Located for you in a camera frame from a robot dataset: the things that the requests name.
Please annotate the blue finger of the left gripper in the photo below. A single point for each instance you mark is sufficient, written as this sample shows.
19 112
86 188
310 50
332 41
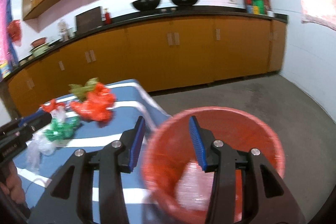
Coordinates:
29 118

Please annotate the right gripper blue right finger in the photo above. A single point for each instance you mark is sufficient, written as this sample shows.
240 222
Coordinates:
213 155

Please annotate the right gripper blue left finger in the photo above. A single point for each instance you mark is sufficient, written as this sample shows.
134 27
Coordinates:
121 156

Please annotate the small red plastic bag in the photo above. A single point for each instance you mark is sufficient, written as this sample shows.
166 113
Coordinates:
52 105

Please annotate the large red plastic bag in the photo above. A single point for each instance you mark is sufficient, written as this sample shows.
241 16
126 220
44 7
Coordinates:
96 106

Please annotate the clear bubble wrap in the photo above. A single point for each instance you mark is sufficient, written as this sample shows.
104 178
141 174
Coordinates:
193 189

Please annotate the left hand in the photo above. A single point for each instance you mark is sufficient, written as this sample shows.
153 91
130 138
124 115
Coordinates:
13 185

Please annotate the white plastic bag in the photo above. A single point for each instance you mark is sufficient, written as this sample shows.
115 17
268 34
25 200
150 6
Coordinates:
40 145

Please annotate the olive green plastic bag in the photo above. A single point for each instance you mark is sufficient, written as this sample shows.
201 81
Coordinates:
80 91

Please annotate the blue white striped tablecloth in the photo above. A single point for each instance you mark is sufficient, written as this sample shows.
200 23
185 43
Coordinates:
65 189

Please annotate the pink blue curtain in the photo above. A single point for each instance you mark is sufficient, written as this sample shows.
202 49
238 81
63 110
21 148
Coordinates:
9 59

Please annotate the red basin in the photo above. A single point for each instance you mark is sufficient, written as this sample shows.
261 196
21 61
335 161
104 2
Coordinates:
38 42

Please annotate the bagged jars on counter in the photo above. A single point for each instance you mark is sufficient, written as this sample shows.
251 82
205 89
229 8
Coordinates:
63 30

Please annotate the red hanging plastic bag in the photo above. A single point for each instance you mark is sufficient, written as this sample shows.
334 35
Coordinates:
15 32

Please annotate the dark cutting board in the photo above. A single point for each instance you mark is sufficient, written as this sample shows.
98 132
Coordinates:
88 20

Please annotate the lower wooden cabinets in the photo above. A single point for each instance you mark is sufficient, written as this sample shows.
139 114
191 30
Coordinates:
160 54

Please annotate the red bottle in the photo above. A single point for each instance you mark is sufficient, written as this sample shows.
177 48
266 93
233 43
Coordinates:
107 17

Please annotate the black countertop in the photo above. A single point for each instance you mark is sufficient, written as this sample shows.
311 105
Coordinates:
148 16

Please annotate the black wok left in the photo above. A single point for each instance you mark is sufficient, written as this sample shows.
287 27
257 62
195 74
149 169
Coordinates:
146 5

